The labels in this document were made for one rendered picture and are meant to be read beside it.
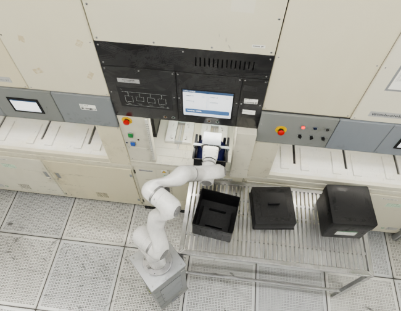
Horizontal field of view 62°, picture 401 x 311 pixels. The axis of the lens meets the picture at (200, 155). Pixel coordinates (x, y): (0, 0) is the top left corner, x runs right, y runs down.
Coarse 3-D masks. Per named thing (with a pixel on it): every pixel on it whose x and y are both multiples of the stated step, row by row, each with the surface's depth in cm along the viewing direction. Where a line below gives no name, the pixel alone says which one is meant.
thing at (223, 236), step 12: (204, 192) 236; (216, 192) 231; (204, 204) 243; (216, 204) 243; (228, 204) 242; (204, 216) 238; (216, 216) 238; (228, 216) 238; (192, 228) 225; (204, 228) 218; (216, 228) 233; (228, 228) 231; (228, 240) 225
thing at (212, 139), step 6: (204, 132) 217; (210, 132) 217; (204, 138) 214; (210, 138) 214; (216, 138) 214; (228, 138) 227; (198, 144) 221; (210, 144) 212; (216, 144) 212; (228, 144) 224; (228, 150) 221; (192, 156) 218; (198, 162) 221; (216, 162) 218; (222, 162) 217
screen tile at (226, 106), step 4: (212, 96) 183; (216, 96) 183; (212, 100) 186; (216, 100) 185; (220, 100) 185; (224, 100) 185; (212, 104) 189; (216, 104) 188; (224, 104) 188; (228, 104) 187; (212, 108) 191; (216, 108) 191; (220, 108) 191; (224, 108) 190; (228, 108) 190
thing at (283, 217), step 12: (252, 192) 239; (264, 192) 239; (276, 192) 239; (288, 192) 239; (252, 204) 237; (264, 204) 234; (276, 204) 232; (288, 204) 234; (252, 216) 237; (264, 216) 229; (276, 216) 229; (288, 216) 229; (252, 228) 234; (264, 228) 233; (276, 228) 233; (288, 228) 234
